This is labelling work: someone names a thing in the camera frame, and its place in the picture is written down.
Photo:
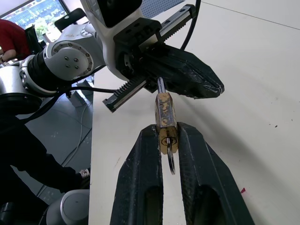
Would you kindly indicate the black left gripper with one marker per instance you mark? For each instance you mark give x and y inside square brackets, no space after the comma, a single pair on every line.
[136,35]

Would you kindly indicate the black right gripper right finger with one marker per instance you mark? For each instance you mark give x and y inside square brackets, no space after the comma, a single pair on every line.
[206,178]

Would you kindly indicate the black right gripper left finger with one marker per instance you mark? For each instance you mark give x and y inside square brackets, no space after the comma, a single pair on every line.
[138,182]

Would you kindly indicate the brass padlock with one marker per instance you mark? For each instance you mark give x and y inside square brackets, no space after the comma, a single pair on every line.
[164,110]

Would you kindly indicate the small red scrap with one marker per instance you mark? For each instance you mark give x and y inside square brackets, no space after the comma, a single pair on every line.
[243,190]

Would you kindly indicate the silver robot body shell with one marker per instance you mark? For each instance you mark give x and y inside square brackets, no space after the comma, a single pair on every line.
[75,206]

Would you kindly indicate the grey perforated panel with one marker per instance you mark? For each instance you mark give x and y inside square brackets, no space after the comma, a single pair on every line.
[159,7]

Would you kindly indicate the person in black clothes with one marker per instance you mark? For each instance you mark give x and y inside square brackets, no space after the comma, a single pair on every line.
[28,152]

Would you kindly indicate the black office chair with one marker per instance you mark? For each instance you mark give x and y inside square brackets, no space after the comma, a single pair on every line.
[68,20]
[32,35]

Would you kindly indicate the person in red shirt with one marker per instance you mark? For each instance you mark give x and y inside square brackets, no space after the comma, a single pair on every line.
[9,35]

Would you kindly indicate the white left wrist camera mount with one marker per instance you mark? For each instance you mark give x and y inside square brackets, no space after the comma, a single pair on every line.
[105,51]

